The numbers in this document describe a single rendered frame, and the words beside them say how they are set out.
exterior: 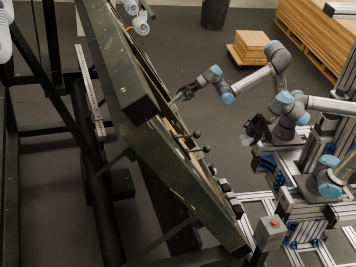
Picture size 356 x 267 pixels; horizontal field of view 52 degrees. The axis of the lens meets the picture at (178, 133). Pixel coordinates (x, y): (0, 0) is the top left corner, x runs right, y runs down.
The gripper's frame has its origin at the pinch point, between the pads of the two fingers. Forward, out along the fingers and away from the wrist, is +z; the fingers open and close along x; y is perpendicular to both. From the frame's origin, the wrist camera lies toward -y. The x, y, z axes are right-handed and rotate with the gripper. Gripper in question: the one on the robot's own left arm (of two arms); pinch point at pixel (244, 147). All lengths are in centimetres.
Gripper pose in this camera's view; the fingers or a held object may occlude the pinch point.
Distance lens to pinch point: 192.7
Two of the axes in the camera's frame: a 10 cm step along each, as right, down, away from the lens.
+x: 1.7, 6.4, -7.5
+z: -5.5, 7.0, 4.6
